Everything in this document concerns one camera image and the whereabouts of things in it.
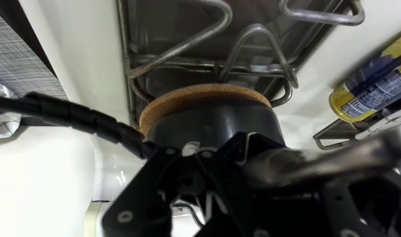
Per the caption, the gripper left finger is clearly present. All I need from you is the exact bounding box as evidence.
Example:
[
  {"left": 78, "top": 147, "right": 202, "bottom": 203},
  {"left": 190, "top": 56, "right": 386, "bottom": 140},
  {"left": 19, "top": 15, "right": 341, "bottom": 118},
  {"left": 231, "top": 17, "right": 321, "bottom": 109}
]
[{"left": 102, "top": 131, "right": 285, "bottom": 237}]

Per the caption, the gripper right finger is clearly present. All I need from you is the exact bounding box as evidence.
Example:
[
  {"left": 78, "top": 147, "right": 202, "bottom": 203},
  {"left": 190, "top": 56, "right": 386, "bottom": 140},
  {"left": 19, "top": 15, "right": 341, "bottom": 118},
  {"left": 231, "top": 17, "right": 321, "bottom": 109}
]
[{"left": 319, "top": 171, "right": 401, "bottom": 237}]

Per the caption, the black pot with silver handle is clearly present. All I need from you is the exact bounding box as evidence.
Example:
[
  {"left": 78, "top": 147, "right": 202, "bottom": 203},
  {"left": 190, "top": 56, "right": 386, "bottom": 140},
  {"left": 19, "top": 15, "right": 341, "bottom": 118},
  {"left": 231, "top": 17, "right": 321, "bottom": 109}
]
[{"left": 144, "top": 96, "right": 401, "bottom": 189}]

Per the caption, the round brown cork mat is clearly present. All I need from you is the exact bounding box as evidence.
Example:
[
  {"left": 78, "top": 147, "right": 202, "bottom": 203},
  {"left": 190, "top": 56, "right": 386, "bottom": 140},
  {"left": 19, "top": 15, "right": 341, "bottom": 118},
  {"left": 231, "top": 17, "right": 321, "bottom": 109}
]
[{"left": 139, "top": 83, "right": 273, "bottom": 135}]

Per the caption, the burner with metal grate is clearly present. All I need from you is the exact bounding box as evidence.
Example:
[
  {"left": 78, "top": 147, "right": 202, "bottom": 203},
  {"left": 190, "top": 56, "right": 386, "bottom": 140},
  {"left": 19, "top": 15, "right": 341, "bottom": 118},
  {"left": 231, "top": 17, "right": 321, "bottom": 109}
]
[
  {"left": 313, "top": 107, "right": 401, "bottom": 151},
  {"left": 116, "top": 0, "right": 366, "bottom": 132}
]

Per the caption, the yellow and blue can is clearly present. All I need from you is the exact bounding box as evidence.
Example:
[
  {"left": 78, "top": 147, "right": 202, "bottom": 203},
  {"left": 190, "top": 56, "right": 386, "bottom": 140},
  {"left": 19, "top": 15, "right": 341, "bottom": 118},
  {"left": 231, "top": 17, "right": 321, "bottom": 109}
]
[{"left": 329, "top": 28, "right": 401, "bottom": 123}]

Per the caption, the white stove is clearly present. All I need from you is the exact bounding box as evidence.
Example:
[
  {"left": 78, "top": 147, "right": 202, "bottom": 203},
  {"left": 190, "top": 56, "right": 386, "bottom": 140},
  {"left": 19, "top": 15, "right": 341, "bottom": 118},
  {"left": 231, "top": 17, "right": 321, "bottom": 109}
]
[{"left": 18, "top": 0, "right": 401, "bottom": 237}]

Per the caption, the grey woven placemat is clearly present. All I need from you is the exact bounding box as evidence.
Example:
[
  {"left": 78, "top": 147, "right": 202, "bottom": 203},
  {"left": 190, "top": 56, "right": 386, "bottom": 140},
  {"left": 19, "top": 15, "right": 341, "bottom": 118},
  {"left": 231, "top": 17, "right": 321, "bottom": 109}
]
[{"left": 0, "top": 7, "right": 69, "bottom": 101}]

